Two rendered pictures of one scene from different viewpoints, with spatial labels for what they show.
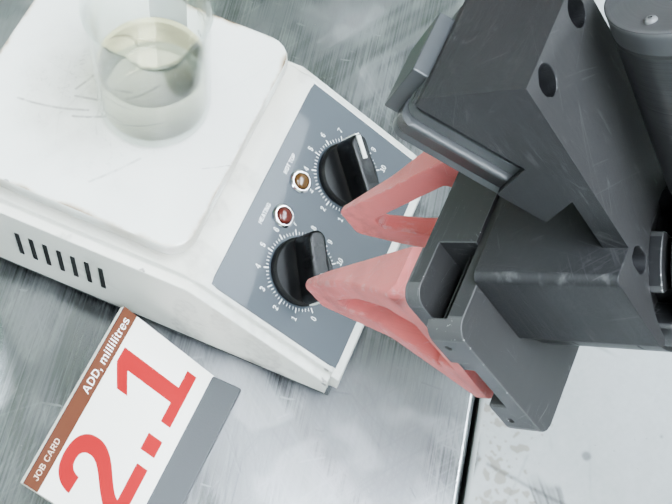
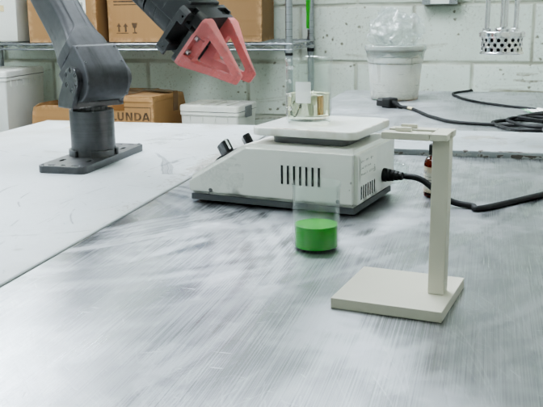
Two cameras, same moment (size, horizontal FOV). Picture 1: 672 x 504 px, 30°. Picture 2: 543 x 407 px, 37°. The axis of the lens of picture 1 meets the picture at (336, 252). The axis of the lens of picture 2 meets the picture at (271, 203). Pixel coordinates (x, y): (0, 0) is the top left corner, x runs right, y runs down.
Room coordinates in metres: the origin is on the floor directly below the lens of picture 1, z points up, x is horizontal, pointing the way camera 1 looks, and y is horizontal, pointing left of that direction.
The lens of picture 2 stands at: (1.19, 0.26, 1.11)
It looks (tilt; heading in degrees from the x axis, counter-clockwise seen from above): 13 degrees down; 193
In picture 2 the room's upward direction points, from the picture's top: 1 degrees counter-clockwise
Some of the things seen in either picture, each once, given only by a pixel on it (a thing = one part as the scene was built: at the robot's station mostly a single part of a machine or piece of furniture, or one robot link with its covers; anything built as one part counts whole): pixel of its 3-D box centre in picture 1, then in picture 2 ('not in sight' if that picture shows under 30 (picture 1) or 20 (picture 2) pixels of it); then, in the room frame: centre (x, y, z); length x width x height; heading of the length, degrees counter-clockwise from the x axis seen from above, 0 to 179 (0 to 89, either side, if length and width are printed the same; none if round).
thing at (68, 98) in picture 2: not in sight; (95, 87); (0.11, -0.25, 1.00); 0.09 x 0.06 x 0.06; 146
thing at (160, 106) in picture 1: (152, 60); (308, 88); (0.30, 0.09, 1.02); 0.06 x 0.05 x 0.08; 24
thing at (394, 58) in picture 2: not in sight; (395, 52); (-0.77, 0.10, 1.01); 0.14 x 0.14 x 0.21
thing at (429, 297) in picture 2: not in sight; (401, 213); (0.60, 0.22, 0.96); 0.08 x 0.08 x 0.13; 79
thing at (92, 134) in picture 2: not in sight; (92, 133); (0.11, -0.26, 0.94); 0.20 x 0.07 x 0.08; 178
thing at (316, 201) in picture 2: not in sight; (316, 215); (0.48, 0.13, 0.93); 0.04 x 0.04 x 0.06
